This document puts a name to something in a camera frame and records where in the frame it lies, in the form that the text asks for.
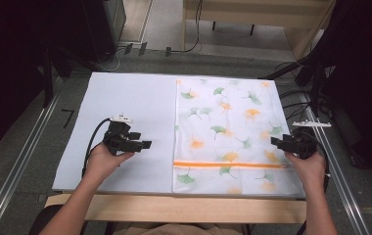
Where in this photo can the wooden table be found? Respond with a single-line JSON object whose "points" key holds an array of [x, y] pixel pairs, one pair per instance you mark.
{"points": [[187, 209]]}

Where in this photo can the person's tan trousers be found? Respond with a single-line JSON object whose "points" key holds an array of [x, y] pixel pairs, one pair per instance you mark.
{"points": [[180, 230]]}

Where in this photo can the black cabinet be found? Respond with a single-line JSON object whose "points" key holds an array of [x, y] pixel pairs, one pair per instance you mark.
{"points": [[104, 26]]}

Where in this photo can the person's right hand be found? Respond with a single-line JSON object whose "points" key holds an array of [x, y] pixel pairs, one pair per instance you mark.
{"points": [[309, 169]]}

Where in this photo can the black metal stand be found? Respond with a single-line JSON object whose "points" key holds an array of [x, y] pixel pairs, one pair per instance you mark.
{"points": [[316, 88], [47, 81]]}

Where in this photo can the person's left hand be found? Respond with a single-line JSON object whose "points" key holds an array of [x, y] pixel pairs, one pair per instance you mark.
{"points": [[104, 163]]}

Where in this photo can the metal floor rail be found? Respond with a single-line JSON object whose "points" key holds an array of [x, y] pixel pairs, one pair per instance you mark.
{"points": [[17, 163], [340, 182]]}

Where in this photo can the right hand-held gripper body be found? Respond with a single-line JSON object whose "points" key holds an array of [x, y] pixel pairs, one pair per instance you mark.
{"points": [[303, 145]]}

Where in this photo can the wooden bench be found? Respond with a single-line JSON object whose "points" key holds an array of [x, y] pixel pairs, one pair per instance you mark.
{"points": [[239, 13]]}

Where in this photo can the white board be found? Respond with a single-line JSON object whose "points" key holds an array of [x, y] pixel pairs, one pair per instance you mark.
{"points": [[125, 98]]}

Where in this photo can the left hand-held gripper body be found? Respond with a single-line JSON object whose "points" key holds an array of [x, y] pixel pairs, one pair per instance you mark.
{"points": [[118, 143]]}

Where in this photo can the white leaf-print mesh laundry bag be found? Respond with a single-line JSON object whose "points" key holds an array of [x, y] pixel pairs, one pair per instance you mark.
{"points": [[236, 130]]}

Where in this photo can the dark curtain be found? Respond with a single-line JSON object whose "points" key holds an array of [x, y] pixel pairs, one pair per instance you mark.
{"points": [[363, 81], [11, 65]]}

